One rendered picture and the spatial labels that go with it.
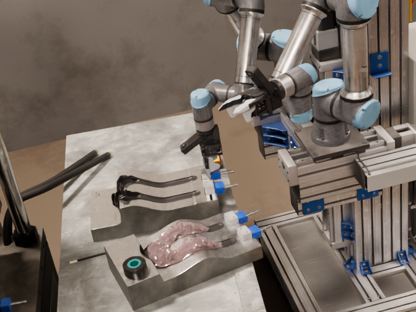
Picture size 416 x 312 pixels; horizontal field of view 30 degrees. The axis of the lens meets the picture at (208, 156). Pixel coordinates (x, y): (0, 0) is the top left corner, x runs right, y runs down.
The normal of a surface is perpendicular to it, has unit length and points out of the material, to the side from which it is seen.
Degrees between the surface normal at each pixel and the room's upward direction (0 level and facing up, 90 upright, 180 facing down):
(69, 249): 0
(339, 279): 0
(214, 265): 90
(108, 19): 90
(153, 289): 90
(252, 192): 0
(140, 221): 90
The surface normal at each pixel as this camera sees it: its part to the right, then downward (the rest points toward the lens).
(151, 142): -0.13, -0.84
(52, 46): 0.23, 0.49
